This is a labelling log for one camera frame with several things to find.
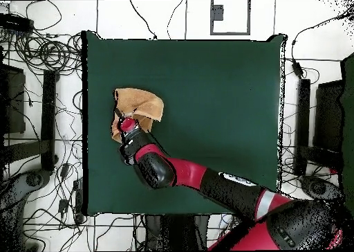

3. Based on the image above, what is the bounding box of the orange terry towel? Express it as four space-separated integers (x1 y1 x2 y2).
111 87 165 143

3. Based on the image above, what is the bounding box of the black power adapter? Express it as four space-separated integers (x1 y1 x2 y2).
57 198 69 215
291 61 304 78
59 163 71 179

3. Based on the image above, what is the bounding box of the black stand bar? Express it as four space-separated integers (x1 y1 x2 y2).
293 78 311 176
40 69 59 172

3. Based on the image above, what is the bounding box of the dark green table cloth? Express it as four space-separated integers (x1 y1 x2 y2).
82 30 287 216

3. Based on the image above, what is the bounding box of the black power strip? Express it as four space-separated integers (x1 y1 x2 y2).
0 13 35 33
73 179 85 225

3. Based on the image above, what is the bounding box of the black furniture panel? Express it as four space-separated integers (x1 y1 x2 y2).
0 63 26 135
313 80 345 153

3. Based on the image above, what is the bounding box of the dark grey block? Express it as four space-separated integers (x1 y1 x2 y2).
212 4 224 21

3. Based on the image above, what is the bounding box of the green hanging cloth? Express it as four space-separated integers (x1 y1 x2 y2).
338 52 354 217

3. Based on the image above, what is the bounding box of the black cable coil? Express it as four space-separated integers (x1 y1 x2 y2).
15 31 83 74

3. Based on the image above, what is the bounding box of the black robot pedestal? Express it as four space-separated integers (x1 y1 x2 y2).
144 213 210 251

